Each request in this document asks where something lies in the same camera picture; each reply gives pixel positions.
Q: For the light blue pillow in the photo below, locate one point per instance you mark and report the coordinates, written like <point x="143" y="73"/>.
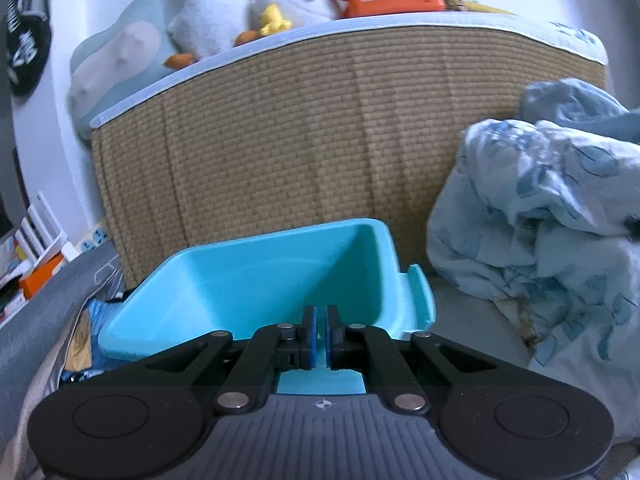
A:
<point x="112" y="60"/>

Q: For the blue floral blanket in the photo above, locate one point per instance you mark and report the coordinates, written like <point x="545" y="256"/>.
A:
<point x="545" y="220"/>

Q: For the yellow plush toy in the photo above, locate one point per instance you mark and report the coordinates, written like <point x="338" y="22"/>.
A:
<point x="274" y="19"/>

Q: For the white rack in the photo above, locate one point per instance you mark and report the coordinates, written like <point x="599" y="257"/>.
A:
<point x="42" y="225"/>

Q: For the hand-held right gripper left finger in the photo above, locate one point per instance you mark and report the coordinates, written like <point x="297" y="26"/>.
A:
<point x="310" y="335"/>

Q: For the white power strip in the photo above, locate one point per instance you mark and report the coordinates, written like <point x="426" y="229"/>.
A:
<point x="96" y="239"/>

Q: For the blue snack packet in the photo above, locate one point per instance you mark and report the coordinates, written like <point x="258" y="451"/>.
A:
<point x="85" y="345"/>

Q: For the teal plastic storage box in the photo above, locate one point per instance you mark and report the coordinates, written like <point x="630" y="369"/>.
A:
<point x="260" y="280"/>

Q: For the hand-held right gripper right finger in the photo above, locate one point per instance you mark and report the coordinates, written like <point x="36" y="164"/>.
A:
<point x="331" y="335"/>

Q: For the orange cardboard box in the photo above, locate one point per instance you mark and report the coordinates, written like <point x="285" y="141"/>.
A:
<point x="42" y="277"/>

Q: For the yellow brown soft item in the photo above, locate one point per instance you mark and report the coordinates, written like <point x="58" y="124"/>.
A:
<point x="475" y="6"/>

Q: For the black cap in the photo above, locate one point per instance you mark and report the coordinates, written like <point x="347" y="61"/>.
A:
<point x="27" y="45"/>

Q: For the woven straw bed mat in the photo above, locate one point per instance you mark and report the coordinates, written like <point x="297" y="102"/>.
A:
<point x="310" y="135"/>

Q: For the white plush goose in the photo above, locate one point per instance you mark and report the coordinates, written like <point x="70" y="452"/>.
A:
<point x="220" y="5"/>

